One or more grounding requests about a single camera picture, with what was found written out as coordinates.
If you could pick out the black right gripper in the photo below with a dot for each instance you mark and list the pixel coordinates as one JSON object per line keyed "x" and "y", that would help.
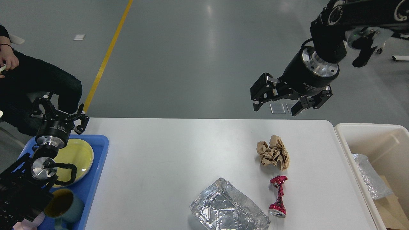
{"x": 307, "y": 74}

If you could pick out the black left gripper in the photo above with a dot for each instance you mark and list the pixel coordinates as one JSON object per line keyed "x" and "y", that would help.
{"x": 53, "y": 132}

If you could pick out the yellow plastic plate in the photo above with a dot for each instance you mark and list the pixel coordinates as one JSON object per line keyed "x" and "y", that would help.
{"x": 77, "y": 152}

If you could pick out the brown paper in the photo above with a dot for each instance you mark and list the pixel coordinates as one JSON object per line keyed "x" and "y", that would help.
{"x": 273, "y": 153}

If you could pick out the crushed red can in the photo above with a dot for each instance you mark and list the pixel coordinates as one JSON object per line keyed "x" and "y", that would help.
{"x": 277, "y": 208}

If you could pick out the pink mug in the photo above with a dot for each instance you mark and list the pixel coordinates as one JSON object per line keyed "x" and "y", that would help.
{"x": 30, "y": 225}

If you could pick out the foil tray front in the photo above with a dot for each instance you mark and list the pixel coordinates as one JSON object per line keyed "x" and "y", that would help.
{"x": 221, "y": 206}

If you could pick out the foil sheet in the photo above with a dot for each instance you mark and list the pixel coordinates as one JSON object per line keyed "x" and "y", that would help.
{"x": 377, "y": 188}

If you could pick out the brown paper bag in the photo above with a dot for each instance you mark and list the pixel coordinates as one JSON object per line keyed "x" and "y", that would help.
{"x": 393, "y": 208}

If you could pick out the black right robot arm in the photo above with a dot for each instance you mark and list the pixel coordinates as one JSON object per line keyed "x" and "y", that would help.
{"x": 360, "y": 24}

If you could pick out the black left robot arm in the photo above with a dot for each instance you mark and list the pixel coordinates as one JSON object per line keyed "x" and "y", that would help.
{"x": 25, "y": 185}

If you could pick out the person's left hand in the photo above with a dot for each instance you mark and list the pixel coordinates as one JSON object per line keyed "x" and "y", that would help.
{"x": 8, "y": 59}

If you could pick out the floor socket plate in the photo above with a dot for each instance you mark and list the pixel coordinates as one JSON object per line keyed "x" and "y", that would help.
{"x": 289, "y": 107}
{"x": 277, "y": 108}

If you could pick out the person in black clothes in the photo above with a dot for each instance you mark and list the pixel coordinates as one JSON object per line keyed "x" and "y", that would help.
{"x": 32, "y": 76}

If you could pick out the blue plastic tray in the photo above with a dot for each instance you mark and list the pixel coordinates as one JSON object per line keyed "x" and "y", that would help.
{"x": 86, "y": 188}

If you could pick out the teal mug yellow inside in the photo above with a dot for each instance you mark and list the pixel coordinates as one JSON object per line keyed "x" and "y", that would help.
{"x": 65, "y": 208}

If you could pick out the yellow floor tape line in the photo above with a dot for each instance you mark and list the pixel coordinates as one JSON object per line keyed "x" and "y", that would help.
{"x": 107, "y": 56}

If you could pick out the white office chair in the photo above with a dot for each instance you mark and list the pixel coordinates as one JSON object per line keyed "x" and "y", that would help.
{"x": 382, "y": 42}

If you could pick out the beige plastic bin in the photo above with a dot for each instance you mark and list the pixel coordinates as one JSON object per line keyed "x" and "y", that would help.
{"x": 386, "y": 146}

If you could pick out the white chair leg right edge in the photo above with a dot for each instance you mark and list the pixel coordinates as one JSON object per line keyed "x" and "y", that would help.
{"x": 400, "y": 58}

